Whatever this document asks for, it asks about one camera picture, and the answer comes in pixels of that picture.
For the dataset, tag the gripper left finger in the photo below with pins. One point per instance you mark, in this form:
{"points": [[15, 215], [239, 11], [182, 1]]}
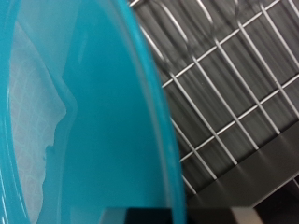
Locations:
{"points": [[140, 217]]}

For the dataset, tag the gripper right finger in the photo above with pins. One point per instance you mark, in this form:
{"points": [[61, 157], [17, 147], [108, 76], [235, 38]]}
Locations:
{"points": [[218, 216]]}

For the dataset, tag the grey dish drying rack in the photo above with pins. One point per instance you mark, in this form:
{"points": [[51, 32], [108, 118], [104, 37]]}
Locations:
{"points": [[249, 174]]}

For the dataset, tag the blue plate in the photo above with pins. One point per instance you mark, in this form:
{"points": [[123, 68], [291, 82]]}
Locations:
{"points": [[118, 124]]}

